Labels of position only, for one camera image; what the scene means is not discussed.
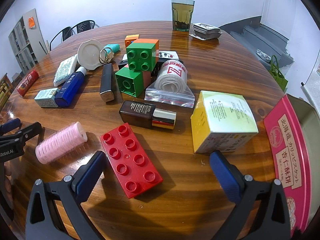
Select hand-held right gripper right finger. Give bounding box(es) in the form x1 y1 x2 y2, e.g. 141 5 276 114
209 150 293 240

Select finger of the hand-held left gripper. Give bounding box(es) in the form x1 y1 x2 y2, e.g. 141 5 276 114
14 122 43 153
0 118 22 136

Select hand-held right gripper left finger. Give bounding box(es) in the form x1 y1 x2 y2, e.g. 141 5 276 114
25 150 107 240

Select pink hair roller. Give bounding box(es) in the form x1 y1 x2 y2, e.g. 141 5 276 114
35 121 88 164

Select small teal white box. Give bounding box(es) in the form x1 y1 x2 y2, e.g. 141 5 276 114
34 88 60 108

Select red candy tube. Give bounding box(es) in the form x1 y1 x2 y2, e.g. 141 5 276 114
17 70 40 97

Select red toy brick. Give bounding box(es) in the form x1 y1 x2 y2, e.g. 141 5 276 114
99 123 163 199

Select blue bottle with white cap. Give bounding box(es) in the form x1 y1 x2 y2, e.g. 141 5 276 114
54 66 87 108

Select yellow green carton box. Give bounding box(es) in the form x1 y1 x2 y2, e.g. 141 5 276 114
191 90 259 154

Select pink tin box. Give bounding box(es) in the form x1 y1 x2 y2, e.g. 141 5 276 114
263 94 320 235

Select white tissue pack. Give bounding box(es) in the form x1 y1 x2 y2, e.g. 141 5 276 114
53 54 79 87

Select dark brown serum bottle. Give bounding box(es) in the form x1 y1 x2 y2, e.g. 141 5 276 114
119 100 177 130

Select clear zip bag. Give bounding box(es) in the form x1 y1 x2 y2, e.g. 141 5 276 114
145 59 195 108

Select cosmetic tube with silver cap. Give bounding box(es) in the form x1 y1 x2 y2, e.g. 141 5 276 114
100 63 115 103

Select green toy block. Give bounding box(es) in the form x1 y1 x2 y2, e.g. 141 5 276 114
126 42 157 72
115 67 146 98

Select gold key rings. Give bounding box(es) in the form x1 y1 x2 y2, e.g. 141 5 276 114
99 48 115 64

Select roll of white plastic bags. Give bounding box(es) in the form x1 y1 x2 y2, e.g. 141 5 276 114
156 59 188 93

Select black brush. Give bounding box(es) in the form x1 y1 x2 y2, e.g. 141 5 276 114
117 56 165 77

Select large orange toy block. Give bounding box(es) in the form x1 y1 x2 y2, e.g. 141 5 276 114
136 38 160 57

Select person's left hand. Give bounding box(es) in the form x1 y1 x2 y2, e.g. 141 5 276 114
0 161 14 209

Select wooden rack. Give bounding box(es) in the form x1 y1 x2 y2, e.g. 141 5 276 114
0 74 14 108

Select grey cabinet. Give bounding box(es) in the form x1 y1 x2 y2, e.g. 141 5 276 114
9 20 38 72

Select wooden desk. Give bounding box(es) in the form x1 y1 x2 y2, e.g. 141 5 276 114
0 20 308 240

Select black metal chair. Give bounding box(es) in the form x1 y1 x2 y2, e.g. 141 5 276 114
50 27 75 52
71 20 100 34

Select green bag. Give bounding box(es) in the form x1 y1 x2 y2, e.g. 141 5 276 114
268 55 288 92

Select crumpled silver foil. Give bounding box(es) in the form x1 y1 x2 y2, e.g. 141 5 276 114
256 49 272 62

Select white remote control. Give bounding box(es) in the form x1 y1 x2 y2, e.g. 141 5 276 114
158 51 181 61

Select grey stairs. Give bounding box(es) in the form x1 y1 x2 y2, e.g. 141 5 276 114
219 16 294 68

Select deck of playing cards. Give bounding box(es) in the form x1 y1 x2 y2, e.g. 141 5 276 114
189 22 223 41

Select glass of tea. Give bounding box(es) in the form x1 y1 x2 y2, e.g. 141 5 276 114
171 0 195 32

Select white door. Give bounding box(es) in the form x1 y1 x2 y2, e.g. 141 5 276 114
260 0 298 30

